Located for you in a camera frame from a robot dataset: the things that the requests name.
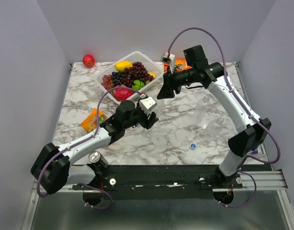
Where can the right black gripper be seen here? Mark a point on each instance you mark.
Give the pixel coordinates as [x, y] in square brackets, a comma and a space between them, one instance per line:
[170, 84]

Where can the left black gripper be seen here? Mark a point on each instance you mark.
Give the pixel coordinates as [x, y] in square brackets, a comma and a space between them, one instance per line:
[148, 123]

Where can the clear plastic bottle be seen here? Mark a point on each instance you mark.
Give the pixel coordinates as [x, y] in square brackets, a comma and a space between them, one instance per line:
[213, 128]
[201, 109]
[159, 105]

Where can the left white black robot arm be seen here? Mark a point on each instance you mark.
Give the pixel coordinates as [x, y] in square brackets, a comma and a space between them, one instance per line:
[54, 167]

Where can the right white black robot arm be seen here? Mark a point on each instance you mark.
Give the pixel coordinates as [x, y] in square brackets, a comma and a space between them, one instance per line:
[251, 129]

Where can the small yellow lemon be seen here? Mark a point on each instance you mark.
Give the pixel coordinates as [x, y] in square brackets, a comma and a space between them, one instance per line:
[149, 78]

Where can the green toy fruit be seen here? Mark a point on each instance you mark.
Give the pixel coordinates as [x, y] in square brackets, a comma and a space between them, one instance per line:
[137, 85]

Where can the orange razor box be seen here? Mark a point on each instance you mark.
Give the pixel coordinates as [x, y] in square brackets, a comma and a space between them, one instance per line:
[180, 65]

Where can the red dragon fruit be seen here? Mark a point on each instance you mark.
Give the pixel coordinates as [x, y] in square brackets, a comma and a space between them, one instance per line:
[121, 92]

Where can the dark purple grape bunch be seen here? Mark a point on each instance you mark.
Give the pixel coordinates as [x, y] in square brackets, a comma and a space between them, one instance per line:
[137, 72]

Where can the white plastic basket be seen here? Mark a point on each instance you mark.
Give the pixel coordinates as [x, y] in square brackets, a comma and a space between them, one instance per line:
[151, 66]

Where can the red grape bunch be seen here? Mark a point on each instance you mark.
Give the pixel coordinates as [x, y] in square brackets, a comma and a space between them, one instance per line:
[107, 82]

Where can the orange snack bag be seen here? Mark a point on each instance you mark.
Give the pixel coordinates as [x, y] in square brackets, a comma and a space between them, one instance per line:
[90, 123]

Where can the yellow mango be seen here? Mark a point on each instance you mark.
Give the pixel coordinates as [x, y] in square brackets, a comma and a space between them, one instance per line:
[122, 65]

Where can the silver can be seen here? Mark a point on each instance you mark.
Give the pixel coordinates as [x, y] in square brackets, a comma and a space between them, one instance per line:
[98, 160]

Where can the red apple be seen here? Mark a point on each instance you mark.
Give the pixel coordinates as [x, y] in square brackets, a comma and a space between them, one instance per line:
[88, 61]

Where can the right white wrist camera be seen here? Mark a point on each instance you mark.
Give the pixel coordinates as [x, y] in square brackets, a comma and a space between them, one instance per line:
[168, 61]

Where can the black mounting rail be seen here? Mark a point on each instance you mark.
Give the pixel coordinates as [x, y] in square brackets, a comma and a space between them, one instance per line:
[189, 192]

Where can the aluminium frame rail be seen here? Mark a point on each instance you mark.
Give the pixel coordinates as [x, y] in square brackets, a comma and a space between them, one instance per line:
[261, 180]

